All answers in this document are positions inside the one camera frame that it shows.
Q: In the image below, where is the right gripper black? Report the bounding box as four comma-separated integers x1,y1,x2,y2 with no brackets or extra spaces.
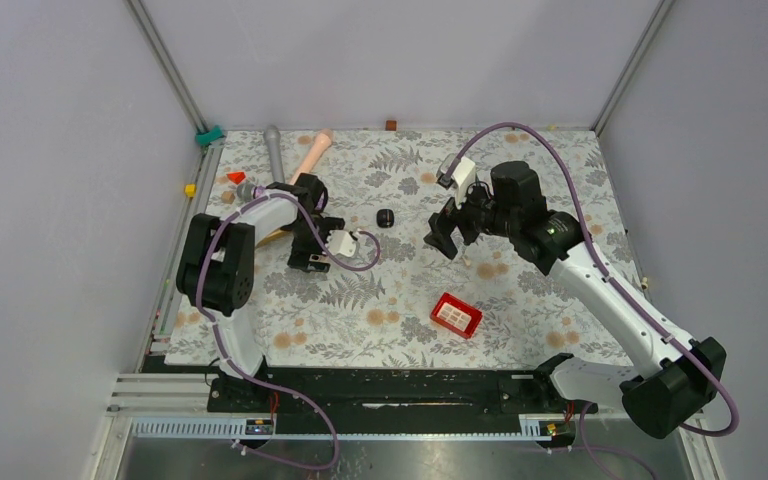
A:
424,177,519,260

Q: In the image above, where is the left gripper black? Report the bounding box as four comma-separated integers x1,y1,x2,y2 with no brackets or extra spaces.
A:
288,217,345,272

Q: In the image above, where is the black glossy earbud charging case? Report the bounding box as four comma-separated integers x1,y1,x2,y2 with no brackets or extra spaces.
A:
376,209,395,228

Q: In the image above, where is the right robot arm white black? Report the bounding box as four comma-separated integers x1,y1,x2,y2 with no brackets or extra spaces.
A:
424,158,727,439

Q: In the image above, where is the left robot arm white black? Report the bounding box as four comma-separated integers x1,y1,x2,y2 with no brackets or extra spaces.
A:
175,173,362,411

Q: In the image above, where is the gold toy microphone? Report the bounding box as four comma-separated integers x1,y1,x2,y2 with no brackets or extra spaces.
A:
256,230,291,248

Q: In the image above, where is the purple glitter toy microphone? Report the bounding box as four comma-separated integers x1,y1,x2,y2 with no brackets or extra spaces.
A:
235,182,268,204

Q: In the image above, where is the floral patterned table mat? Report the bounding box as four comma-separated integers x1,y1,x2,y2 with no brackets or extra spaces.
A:
165,129,669,372

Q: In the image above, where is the tan wooden block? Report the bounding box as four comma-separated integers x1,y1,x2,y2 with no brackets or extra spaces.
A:
221,191,236,204

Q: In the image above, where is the red plastic tray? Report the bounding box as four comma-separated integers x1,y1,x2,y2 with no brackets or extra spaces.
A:
430,292,483,339

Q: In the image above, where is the red triangular block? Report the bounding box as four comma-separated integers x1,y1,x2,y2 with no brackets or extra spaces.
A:
226,171,246,185

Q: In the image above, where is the beige toy microphone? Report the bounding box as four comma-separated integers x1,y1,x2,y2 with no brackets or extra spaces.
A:
290,129,334,184

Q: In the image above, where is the grey toy microphone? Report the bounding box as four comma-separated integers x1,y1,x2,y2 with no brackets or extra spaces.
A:
263,125,286,183

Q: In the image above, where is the teal plastic piece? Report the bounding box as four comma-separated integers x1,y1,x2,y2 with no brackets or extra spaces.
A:
195,125,225,148

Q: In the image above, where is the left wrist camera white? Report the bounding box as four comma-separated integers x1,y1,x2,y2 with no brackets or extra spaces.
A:
326,230,359,258

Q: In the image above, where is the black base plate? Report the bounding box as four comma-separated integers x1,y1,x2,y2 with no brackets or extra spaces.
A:
207,365,586,435

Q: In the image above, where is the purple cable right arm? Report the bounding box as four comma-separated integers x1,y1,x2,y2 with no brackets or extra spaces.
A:
444,121,740,480

